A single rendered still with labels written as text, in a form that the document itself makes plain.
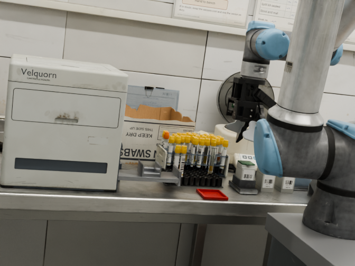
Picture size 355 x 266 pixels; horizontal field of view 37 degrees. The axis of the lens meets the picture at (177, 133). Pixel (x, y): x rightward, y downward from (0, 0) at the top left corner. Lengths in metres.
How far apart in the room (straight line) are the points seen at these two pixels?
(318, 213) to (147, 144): 0.67
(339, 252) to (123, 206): 0.53
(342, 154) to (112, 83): 0.55
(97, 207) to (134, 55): 0.79
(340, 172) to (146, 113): 0.95
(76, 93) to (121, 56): 0.68
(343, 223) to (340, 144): 0.16
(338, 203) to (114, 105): 0.57
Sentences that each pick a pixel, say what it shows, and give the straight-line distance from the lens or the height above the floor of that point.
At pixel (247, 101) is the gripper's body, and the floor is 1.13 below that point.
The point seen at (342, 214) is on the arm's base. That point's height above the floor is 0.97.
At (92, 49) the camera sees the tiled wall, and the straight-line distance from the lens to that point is 1.92.
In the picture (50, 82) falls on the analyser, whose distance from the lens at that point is 1.27.
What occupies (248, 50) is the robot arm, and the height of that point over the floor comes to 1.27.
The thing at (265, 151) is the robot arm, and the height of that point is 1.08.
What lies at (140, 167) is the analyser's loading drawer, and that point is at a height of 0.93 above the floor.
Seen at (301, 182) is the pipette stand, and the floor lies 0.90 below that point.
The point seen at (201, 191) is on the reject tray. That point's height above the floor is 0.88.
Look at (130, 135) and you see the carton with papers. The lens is 1.63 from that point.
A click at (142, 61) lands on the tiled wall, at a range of 1.95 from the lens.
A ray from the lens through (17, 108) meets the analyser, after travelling 1.28.
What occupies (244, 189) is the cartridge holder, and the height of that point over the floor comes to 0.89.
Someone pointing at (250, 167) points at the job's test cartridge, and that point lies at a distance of 1.51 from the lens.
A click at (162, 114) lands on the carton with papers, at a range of 1.93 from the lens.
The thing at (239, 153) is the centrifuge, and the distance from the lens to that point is 1.74.
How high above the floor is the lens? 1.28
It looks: 10 degrees down
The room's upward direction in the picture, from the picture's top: 8 degrees clockwise
